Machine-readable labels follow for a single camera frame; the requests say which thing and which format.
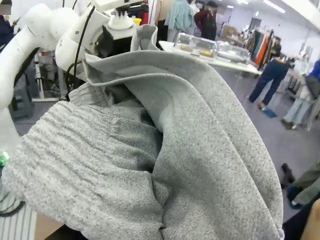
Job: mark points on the beige jacket mannequin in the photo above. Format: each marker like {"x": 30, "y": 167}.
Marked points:
{"x": 161, "y": 15}

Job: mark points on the person torso in black shirt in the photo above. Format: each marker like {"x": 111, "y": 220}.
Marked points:
{"x": 292, "y": 230}

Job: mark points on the person in black by rack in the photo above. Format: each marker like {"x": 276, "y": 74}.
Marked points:
{"x": 276, "y": 48}

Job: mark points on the maroon shirt mannequin with hat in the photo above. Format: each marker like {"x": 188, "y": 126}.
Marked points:
{"x": 207, "y": 22}

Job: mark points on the clothes rack with colourful garments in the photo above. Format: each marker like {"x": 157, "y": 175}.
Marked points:
{"x": 261, "y": 47}

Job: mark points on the grey training pants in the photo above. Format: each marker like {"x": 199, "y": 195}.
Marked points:
{"x": 175, "y": 150}

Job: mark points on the brown cardboard box stack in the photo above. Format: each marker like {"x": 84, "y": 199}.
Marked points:
{"x": 230, "y": 31}

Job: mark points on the clear plastic dome cover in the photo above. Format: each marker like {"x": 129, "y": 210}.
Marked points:
{"x": 195, "y": 43}
{"x": 233, "y": 52}

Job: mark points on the dark blue jeans mannequin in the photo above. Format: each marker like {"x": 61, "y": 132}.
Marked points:
{"x": 271, "y": 80}

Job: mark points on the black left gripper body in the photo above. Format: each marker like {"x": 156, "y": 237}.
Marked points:
{"x": 117, "y": 46}

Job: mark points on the teal sweater mannequin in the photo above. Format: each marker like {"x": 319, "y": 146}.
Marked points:
{"x": 180, "y": 17}

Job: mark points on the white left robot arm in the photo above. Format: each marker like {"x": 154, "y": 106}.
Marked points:
{"x": 37, "y": 25}

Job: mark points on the yellow bin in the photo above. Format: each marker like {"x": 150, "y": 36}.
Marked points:
{"x": 136, "y": 21}

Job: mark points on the blue floor mat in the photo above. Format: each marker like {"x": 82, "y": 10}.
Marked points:
{"x": 270, "y": 113}

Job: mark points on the person left forearm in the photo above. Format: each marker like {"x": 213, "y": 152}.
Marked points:
{"x": 313, "y": 220}

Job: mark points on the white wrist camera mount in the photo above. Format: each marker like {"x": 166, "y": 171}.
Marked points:
{"x": 120, "y": 22}

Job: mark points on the seated person in navy hoodie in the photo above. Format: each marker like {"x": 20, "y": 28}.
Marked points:
{"x": 5, "y": 32}

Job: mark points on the white long table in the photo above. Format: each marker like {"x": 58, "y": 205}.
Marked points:
{"x": 225, "y": 62}

